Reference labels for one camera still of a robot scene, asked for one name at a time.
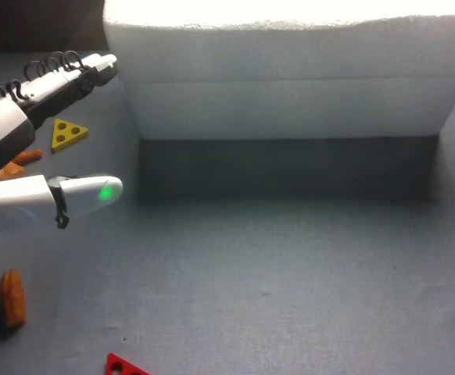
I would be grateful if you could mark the orange toy food piece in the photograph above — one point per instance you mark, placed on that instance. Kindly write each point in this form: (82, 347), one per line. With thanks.
(30, 156)
(10, 172)

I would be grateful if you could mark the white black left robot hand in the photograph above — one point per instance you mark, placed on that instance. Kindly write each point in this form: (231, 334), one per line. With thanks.
(4, 125)

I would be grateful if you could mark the red toy triangle block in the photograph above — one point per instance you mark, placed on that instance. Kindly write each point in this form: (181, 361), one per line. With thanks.
(111, 361)

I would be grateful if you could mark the yellow toy triangle block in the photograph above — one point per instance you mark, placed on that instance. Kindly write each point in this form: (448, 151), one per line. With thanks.
(68, 134)

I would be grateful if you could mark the white styrofoam lid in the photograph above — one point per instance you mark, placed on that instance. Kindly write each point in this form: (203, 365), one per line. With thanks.
(290, 51)

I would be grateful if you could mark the grey table cloth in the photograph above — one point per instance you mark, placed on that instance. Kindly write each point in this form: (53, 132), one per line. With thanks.
(251, 273)

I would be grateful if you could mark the grooved orange toy bread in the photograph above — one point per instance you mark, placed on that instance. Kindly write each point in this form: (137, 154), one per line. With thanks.
(13, 301)

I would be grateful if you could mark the white styrofoam tray with wells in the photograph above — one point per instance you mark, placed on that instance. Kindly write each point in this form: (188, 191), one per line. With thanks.
(282, 111)

